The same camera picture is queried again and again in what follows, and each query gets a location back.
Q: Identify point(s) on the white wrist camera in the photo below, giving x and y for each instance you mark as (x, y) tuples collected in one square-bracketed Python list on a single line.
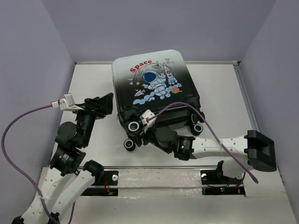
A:
[(148, 118), (67, 103)]

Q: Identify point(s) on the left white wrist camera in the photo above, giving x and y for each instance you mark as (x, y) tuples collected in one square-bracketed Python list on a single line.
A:
[(67, 103)]

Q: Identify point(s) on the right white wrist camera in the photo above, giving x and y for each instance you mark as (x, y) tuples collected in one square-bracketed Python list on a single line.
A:
[(148, 118)]

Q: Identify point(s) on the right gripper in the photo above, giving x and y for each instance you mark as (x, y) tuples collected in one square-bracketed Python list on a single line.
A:
[(145, 136)]

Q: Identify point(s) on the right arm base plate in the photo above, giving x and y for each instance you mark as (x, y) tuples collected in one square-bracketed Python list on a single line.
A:
[(213, 185)]

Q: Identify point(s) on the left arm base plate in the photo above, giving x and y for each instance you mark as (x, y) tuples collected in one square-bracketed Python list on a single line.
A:
[(106, 186)]

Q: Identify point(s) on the black suitcase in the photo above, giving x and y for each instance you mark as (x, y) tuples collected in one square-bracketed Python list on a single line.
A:
[(152, 81)]

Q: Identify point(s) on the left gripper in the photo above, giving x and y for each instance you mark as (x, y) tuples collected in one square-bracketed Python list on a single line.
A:
[(105, 103)]

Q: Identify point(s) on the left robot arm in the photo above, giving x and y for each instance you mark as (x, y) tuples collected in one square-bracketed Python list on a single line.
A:
[(64, 182)]

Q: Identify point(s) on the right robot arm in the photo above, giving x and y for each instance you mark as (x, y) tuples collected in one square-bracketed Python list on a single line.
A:
[(253, 151)]

